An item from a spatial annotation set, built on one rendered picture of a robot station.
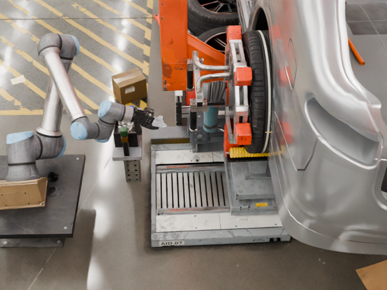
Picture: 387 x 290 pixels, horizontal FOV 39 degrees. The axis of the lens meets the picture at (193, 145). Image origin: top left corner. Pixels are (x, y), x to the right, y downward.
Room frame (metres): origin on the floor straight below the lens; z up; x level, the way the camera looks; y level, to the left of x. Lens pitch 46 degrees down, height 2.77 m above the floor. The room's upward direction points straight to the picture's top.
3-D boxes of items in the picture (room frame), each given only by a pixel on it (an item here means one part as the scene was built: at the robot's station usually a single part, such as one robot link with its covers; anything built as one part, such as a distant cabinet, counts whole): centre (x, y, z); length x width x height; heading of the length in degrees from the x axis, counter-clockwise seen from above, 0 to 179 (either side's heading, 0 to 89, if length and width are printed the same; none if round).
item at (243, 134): (1.96, -0.25, 0.85); 0.09 x 0.08 x 0.07; 3
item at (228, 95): (2.27, -0.15, 0.85); 0.21 x 0.14 x 0.14; 93
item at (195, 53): (2.37, -0.10, 1.03); 0.19 x 0.18 x 0.11; 93
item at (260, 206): (2.29, -0.39, 0.13); 0.50 x 0.36 x 0.10; 3
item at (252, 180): (2.29, -0.39, 0.32); 0.40 x 0.30 x 0.28; 3
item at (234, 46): (2.28, -0.22, 0.85); 0.54 x 0.07 x 0.54; 3
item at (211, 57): (2.79, -0.22, 0.69); 0.52 x 0.17 x 0.35; 93
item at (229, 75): (2.17, -0.11, 1.03); 0.19 x 0.18 x 0.11; 93
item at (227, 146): (2.28, -0.26, 0.48); 0.16 x 0.12 x 0.17; 93
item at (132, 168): (2.42, 0.40, 0.21); 0.10 x 0.10 x 0.42; 3
